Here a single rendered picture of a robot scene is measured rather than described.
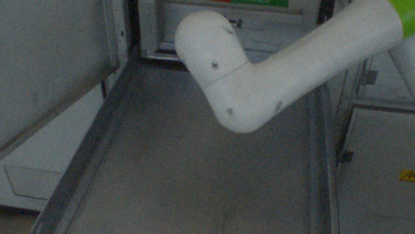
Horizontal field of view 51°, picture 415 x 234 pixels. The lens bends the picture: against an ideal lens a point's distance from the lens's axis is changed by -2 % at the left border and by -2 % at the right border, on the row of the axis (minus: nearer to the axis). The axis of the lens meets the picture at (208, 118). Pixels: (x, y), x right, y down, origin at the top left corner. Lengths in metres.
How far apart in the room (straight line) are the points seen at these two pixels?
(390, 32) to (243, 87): 0.28
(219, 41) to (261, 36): 0.57
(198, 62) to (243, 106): 0.11
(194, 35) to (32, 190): 1.37
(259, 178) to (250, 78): 0.33
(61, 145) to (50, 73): 0.53
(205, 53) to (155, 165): 0.39
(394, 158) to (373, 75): 0.33
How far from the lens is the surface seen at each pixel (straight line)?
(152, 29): 1.24
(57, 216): 0.99
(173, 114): 1.20
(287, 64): 0.79
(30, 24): 1.15
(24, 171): 1.92
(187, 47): 0.77
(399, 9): 0.86
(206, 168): 1.05
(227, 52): 0.76
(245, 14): 1.25
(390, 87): 1.36
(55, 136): 1.70
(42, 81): 1.22
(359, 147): 1.49
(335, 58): 0.81
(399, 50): 1.05
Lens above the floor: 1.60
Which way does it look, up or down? 39 degrees down
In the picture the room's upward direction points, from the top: 1 degrees clockwise
